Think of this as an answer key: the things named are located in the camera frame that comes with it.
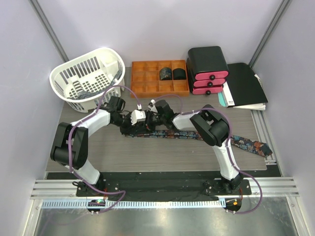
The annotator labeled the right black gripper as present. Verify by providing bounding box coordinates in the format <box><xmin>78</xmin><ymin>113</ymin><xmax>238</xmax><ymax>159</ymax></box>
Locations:
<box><xmin>135</xmin><ymin>110</ymin><xmax>165</xmax><ymax>135</ymax></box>

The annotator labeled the floral navy tie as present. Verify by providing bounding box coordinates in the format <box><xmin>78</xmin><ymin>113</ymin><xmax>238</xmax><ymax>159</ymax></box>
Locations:
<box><xmin>125</xmin><ymin>130</ymin><xmax>273</xmax><ymax>157</ymax></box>

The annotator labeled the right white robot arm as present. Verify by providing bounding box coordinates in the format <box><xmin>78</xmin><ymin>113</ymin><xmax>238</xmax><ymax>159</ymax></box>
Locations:
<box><xmin>145</xmin><ymin>105</ymin><xmax>243</xmax><ymax>194</ymax></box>

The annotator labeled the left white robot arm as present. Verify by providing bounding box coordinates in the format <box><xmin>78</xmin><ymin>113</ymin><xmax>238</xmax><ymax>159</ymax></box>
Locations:
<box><xmin>50</xmin><ymin>96</ymin><xmax>146</xmax><ymax>196</ymax></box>

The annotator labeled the orange compartment tray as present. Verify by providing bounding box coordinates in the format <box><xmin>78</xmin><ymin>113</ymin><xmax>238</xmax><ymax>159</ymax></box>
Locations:
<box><xmin>130</xmin><ymin>60</ymin><xmax>189</xmax><ymax>98</ymax></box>

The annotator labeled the rolled dark patterned tie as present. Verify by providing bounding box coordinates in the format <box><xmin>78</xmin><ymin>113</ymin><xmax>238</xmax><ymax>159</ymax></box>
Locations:
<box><xmin>159</xmin><ymin>67</ymin><xmax>173</xmax><ymax>81</ymax></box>

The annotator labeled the rolled black tie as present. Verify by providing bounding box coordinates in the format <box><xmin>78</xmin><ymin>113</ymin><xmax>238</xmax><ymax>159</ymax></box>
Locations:
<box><xmin>173</xmin><ymin>68</ymin><xmax>187</xmax><ymax>80</ymax></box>

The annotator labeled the black pink drawer unit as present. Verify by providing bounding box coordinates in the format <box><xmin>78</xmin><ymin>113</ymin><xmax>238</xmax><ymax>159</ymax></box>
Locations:
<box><xmin>186</xmin><ymin>46</ymin><xmax>229</xmax><ymax>95</ymax></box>

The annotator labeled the white teal booklet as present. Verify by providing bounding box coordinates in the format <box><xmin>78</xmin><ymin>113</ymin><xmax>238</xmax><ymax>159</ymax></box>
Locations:
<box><xmin>218</xmin><ymin>82</ymin><xmax>266</xmax><ymax>111</ymax></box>

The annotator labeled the blue patterned tie in basket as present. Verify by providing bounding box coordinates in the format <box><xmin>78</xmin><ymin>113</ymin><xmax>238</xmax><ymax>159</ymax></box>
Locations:
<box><xmin>77</xmin><ymin>70</ymin><xmax>122</xmax><ymax>100</ymax></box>

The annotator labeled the white plastic basket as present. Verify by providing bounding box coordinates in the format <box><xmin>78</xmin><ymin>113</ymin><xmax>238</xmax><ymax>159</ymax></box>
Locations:
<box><xmin>49</xmin><ymin>47</ymin><xmax>126</xmax><ymax>113</ymax></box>

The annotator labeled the black folder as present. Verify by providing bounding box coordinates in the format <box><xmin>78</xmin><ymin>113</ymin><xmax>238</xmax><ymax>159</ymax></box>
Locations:
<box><xmin>226</xmin><ymin>62</ymin><xmax>268</xmax><ymax>106</ymax></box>

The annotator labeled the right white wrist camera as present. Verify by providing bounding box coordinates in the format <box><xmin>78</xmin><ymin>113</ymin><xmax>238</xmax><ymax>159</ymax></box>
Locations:
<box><xmin>148</xmin><ymin>99</ymin><xmax>158</xmax><ymax>114</ymax></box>

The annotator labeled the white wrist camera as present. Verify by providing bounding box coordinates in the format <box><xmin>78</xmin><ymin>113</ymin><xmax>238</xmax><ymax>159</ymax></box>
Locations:
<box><xmin>130</xmin><ymin>104</ymin><xmax>148</xmax><ymax>125</ymax></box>
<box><xmin>148</xmin><ymin>99</ymin><xmax>158</xmax><ymax>114</ymax></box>

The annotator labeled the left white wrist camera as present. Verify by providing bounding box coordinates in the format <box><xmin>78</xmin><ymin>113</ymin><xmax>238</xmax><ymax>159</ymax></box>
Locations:
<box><xmin>130</xmin><ymin>104</ymin><xmax>148</xmax><ymax>125</ymax></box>

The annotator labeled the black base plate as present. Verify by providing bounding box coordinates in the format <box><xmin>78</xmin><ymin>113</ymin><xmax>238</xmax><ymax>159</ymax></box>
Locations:
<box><xmin>76</xmin><ymin>171</ymin><xmax>252</xmax><ymax>197</ymax></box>

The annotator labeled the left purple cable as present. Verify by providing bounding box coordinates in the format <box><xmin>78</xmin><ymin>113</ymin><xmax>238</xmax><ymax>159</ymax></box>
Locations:
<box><xmin>68</xmin><ymin>86</ymin><xmax>142</xmax><ymax>214</ymax></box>

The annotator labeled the purple cable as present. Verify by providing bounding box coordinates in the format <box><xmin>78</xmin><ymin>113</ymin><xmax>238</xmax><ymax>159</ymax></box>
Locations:
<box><xmin>157</xmin><ymin>94</ymin><xmax>263</xmax><ymax>216</ymax></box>
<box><xmin>68</xmin><ymin>86</ymin><xmax>142</xmax><ymax>214</ymax></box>

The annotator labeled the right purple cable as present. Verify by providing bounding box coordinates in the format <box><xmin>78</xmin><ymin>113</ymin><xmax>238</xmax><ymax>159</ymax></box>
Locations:
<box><xmin>157</xmin><ymin>94</ymin><xmax>263</xmax><ymax>216</ymax></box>

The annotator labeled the white slotted cable duct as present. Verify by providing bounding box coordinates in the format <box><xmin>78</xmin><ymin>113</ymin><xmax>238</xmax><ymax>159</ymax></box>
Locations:
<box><xmin>41</xmin><ymin>198</ymin><xmax>226</xmax><ymax>209</ymax></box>

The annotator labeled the aluminium frame rail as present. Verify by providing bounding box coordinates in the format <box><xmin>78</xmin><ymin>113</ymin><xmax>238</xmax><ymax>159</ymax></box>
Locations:
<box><xmin>31</xmin><ymin>179</ymin><xmax>79</xmax><ymax>199</ymax></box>

